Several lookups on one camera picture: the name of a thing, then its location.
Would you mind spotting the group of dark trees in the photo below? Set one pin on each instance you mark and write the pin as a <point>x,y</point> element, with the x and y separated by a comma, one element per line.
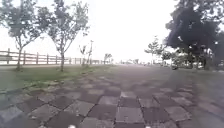
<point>195,33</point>

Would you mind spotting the leafy tree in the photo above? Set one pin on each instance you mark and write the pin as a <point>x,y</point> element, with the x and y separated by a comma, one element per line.
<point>19,57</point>
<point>62,60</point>

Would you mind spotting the small thin tree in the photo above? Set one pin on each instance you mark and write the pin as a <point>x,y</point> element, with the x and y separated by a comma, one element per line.
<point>89,53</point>
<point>107,57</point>

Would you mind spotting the grass strip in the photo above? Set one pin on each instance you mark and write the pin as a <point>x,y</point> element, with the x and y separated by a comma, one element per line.
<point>40,76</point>

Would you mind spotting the checkered stone paved path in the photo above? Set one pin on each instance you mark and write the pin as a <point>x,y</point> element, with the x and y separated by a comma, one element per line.
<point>128,100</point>

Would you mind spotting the conifer tree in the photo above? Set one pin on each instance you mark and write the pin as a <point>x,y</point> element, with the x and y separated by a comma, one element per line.
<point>153,46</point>

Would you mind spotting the wooden rail fence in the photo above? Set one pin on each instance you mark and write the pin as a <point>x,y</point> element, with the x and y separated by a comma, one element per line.
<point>30,58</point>

